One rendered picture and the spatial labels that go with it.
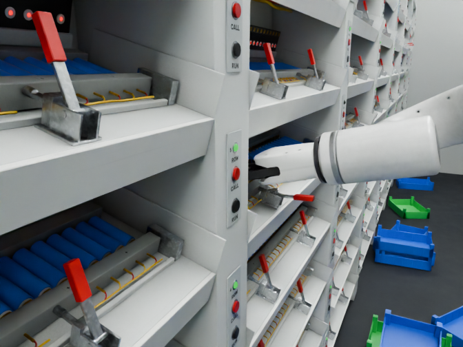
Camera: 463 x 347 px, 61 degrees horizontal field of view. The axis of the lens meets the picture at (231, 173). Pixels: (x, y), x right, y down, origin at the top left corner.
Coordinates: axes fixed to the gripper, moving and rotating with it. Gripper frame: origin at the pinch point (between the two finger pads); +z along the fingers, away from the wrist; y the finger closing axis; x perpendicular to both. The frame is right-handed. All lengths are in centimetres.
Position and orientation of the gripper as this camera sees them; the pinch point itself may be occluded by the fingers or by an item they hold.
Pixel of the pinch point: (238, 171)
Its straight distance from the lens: 69.9
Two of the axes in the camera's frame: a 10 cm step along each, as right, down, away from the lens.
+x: 2.1, 9.7, 1.5
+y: -4.5, 2.3, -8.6
